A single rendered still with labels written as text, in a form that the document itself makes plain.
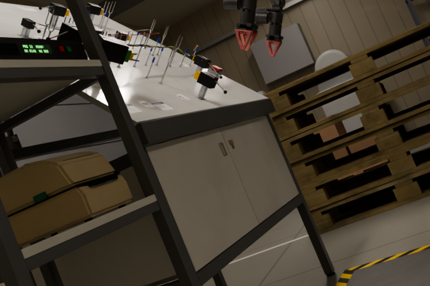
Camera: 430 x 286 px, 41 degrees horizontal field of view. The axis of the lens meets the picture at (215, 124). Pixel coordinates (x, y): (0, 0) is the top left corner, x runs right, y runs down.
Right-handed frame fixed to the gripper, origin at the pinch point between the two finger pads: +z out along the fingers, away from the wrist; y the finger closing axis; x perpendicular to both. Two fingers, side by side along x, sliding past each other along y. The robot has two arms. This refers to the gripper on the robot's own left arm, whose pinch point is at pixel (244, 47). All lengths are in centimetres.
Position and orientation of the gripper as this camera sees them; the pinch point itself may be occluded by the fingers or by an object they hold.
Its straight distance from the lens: 227.9
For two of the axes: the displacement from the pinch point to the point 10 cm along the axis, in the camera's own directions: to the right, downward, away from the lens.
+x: 9.5, 1.2, -3.0
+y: -3.1, 0.6, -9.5
